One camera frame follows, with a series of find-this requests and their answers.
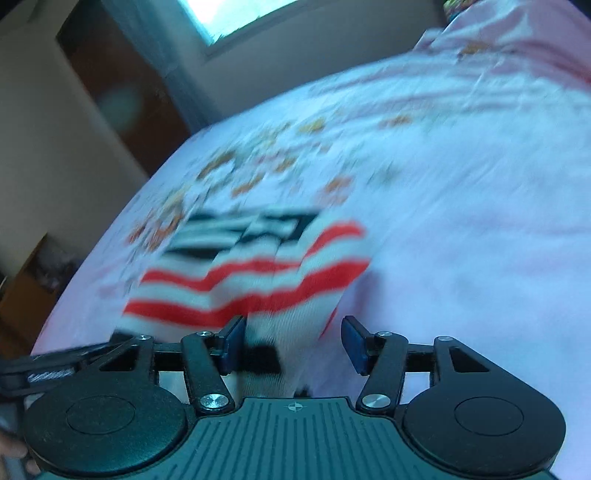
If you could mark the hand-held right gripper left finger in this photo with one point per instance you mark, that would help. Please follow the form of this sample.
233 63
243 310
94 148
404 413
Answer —
231 345

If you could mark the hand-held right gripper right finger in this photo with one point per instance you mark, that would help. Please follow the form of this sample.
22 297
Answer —
353 345

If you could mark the red white black striped garment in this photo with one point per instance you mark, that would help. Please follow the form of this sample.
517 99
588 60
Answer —
231 286

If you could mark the person's left hand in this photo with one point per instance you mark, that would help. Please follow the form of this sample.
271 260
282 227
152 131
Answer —
14 445

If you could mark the wooden bedside cabinet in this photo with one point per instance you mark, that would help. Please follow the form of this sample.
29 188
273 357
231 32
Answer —
37 286

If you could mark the pink white printed bed sheet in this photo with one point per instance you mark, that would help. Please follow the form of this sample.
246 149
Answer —
461 207

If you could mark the brown wooden wardrobe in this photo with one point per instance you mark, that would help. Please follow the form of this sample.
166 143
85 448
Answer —
115 83

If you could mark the sheer grey curtain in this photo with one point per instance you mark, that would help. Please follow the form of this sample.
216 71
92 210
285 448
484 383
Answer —
171 60

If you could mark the bright window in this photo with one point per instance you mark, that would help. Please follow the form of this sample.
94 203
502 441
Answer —
240 16

